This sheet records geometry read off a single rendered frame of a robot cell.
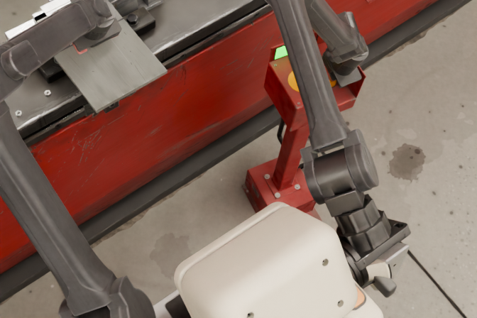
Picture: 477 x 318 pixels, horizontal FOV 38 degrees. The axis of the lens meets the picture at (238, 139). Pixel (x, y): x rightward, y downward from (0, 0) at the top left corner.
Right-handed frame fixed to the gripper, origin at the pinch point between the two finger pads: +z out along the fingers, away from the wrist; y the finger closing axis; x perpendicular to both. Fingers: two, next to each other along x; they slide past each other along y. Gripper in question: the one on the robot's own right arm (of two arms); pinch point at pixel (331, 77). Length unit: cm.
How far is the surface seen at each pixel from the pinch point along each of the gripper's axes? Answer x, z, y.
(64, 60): 65, -22, 21
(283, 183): 8, 53, -17
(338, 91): -1.2, 2.5, -3.8
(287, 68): 11.4, -2.8, 5.9
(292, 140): 8.3, 25.6, -8.3
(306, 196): 1, 58, -24
